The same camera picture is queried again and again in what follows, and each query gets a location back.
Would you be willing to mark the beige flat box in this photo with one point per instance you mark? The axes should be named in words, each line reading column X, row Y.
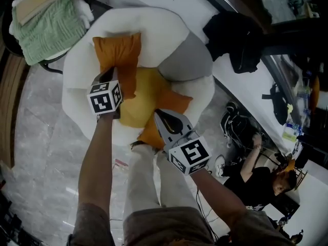
column 36, row 2

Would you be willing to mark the person's left forearm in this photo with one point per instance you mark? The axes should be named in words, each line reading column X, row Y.
column 96, row 163

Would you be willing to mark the person's brown t-shirt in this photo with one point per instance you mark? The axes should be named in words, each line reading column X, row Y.
column 166, row 227

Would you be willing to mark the person's right forearm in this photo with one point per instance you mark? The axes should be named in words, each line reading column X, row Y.
column 217, row 193

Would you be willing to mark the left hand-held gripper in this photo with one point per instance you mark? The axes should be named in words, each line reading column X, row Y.
column 102, row 102

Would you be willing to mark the black waist bag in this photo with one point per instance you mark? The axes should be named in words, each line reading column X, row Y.
column 278, row 104

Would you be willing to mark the black backpack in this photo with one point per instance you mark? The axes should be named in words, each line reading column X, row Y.
column 238, row 124

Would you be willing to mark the blue packets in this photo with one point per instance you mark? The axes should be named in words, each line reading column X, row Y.
column 293, row 128

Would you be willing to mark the wooden step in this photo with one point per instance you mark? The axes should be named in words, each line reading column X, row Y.
column 10, row 106

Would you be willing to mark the white fluffy towel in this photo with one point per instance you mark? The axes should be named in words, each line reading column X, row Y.
column 84, row 11

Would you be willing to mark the dark round chair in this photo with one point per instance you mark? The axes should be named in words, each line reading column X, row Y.
column 7, row 47

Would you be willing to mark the yellow cushion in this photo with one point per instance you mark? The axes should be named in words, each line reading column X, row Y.
column 143, row 96

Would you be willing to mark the pink paper scrap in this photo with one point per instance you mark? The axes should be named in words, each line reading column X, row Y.
column 121, row 163

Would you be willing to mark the white long bench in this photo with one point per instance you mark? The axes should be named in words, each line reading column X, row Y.
column 243, row 86

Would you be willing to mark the black jacket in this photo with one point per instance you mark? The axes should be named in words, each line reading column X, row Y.
column 238, row 40

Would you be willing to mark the green packet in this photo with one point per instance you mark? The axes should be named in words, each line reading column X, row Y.
column 289, row 136

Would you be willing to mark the green knitted blanket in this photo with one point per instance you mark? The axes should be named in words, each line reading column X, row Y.
column 51, row 35

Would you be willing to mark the white round lounge chair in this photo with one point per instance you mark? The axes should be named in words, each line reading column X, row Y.
column 153, row 29

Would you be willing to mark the person's beige trousers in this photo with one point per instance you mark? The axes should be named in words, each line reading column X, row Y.
column 143, row 183

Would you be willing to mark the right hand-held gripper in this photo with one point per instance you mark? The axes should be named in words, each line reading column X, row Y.
column 192, row 155

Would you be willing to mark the yellow-green cloth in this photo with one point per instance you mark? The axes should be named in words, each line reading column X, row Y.
column 290, row 109

